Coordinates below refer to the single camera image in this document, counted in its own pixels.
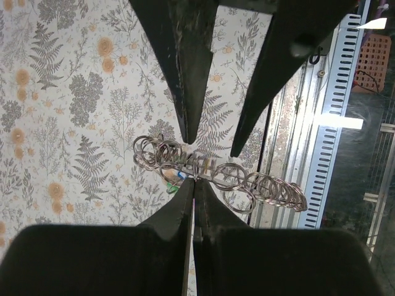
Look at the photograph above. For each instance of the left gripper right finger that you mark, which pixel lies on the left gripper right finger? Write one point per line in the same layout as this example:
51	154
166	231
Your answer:
232	258

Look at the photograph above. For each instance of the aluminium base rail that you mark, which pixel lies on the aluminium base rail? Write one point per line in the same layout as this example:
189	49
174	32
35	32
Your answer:
290	129

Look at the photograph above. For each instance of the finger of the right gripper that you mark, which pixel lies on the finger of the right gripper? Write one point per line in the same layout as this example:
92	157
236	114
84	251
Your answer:
296	30
180	33

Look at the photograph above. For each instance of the floral table mat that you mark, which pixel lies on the floral table mat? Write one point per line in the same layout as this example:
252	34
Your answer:
79	83

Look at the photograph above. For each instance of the grey slotted cable duct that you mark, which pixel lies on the grey slotted cable duct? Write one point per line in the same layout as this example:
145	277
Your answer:
330	119

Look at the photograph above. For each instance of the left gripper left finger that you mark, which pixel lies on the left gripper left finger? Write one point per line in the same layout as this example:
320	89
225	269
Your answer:
151	258

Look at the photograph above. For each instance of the large metal keyring with keys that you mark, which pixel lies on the large metal keyring with keys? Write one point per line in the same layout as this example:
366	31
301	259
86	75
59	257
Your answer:
241	190

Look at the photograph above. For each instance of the key with green tag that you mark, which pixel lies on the key with green tag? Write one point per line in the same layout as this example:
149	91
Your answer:
172	189

